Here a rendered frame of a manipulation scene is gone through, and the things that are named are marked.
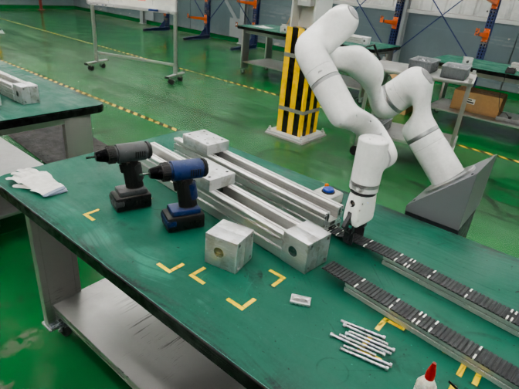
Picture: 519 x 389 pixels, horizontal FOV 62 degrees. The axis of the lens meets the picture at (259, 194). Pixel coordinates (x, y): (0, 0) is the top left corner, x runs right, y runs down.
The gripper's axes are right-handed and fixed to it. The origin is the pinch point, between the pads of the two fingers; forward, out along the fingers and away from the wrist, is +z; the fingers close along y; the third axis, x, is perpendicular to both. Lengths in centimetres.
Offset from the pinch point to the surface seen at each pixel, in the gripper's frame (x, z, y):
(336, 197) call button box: 16.2, -2.5, 12.4
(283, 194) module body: 25.6, -4.7, -5.2
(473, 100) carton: 127, 46, 462
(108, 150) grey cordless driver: 60, -18, -48
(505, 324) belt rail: -45.6, 2.0, -1.4
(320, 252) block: -0.9, -1.9, -18.2
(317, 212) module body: 10.9, -4.6, -5.1
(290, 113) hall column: 228, 56, 234
